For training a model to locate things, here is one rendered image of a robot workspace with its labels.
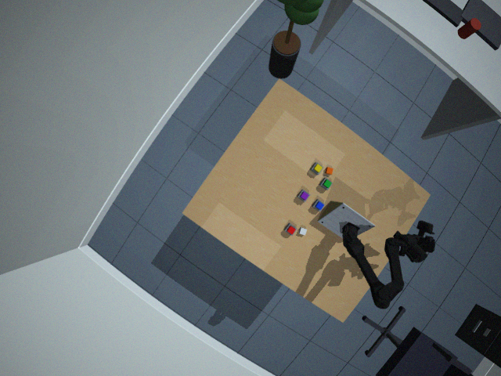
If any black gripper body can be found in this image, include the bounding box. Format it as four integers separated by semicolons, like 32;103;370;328
412;220;434;245

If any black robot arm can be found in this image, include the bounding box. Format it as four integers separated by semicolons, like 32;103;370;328
342;222;435;309

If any purple button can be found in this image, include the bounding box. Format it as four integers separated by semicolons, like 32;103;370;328
297;190;310;202

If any red button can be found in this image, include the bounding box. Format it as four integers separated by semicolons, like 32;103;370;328
285;224;297;236

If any green button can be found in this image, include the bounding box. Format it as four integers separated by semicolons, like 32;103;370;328
319;177;332;190

